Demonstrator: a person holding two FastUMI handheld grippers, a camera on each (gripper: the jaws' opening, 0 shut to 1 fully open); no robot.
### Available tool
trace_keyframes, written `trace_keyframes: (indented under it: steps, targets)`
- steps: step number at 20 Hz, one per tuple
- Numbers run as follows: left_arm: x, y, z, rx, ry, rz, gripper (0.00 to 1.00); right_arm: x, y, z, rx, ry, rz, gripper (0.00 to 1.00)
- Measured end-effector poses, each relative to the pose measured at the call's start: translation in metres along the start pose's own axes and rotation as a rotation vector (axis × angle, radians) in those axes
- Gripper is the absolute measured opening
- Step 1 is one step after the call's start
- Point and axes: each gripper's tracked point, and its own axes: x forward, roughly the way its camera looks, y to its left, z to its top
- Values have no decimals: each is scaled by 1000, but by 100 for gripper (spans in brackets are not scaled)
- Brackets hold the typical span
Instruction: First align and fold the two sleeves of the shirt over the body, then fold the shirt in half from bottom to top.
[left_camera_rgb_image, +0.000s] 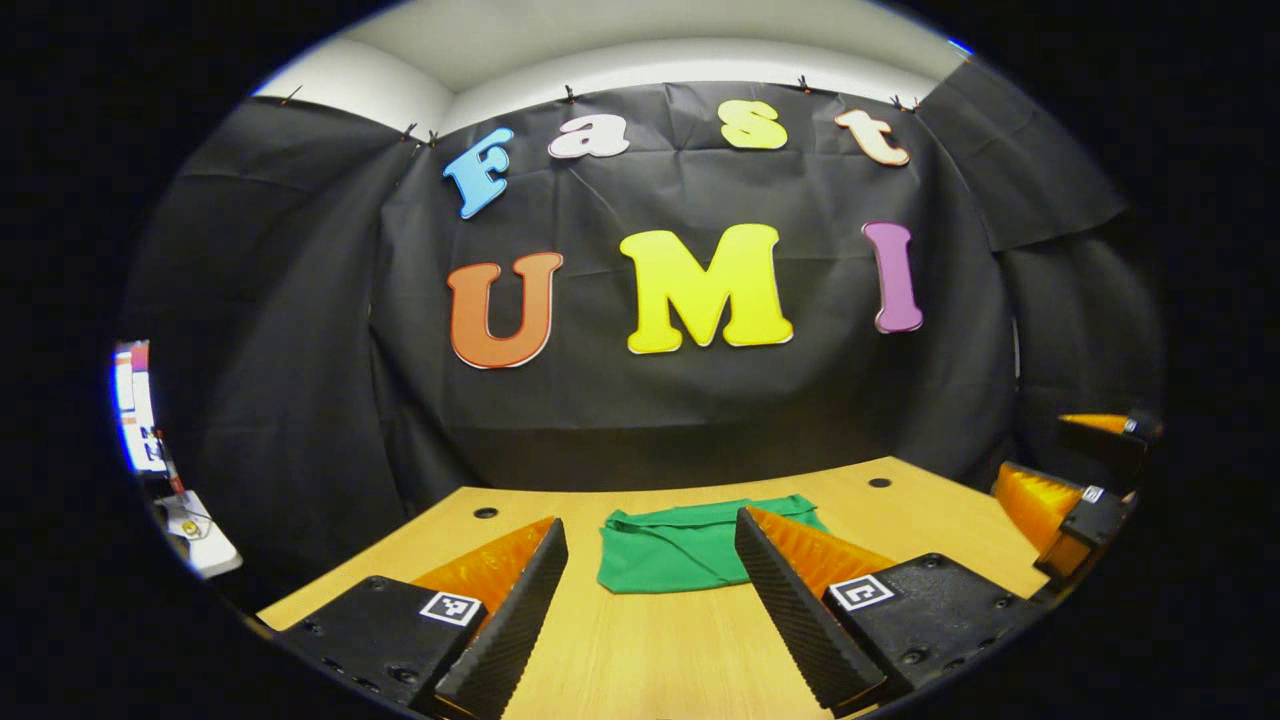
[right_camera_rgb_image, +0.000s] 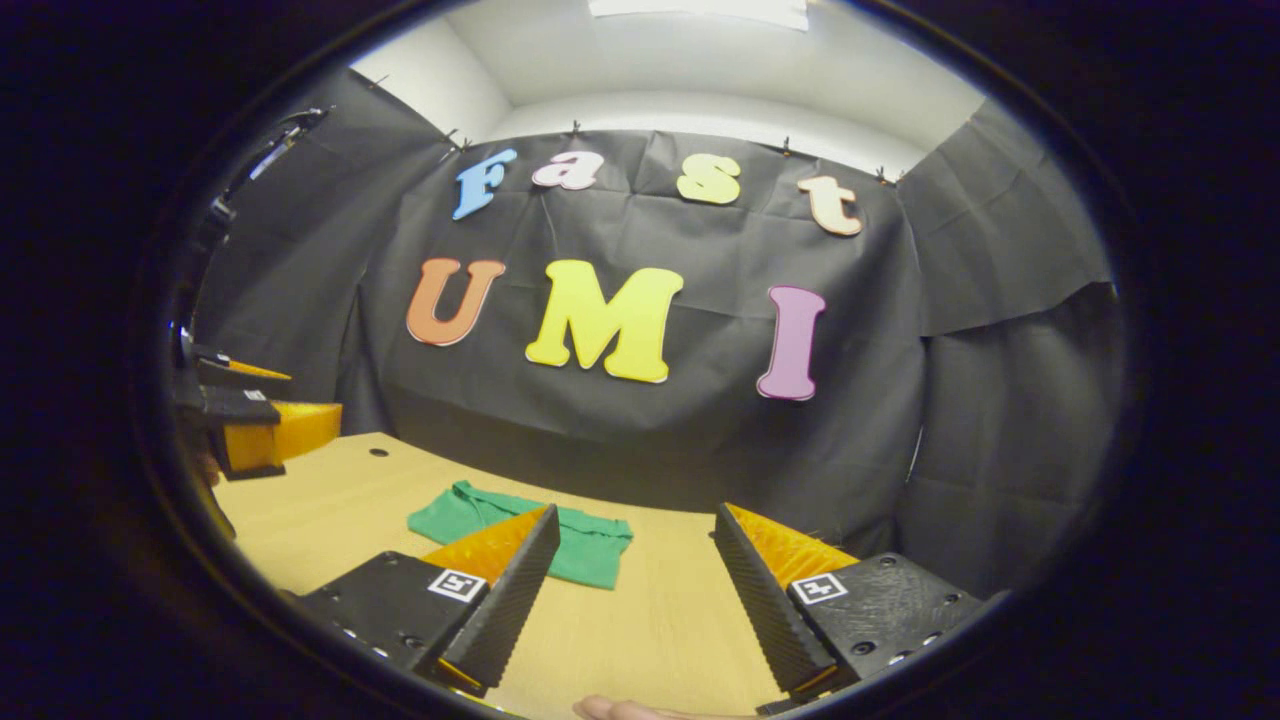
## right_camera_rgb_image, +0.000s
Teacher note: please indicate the green T-shirt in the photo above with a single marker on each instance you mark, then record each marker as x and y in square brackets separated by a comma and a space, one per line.
[590, 545]

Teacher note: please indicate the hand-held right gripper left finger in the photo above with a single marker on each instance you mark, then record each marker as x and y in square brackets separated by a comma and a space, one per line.
[510, 600]

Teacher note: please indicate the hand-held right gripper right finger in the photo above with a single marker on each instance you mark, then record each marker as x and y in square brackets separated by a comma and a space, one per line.
[765, 610]

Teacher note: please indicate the ceiling light panel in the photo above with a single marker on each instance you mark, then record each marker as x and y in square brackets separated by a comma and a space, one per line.
[700, 12]

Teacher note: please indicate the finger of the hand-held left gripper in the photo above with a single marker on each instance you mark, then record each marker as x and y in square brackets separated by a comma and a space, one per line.
[225, 372]
[245, 408]

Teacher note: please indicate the black backdrop cloth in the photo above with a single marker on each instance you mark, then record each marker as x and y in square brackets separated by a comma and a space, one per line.
[650, 440]

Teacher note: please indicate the black metal stand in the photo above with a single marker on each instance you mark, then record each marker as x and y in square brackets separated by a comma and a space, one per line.
[280, 140]

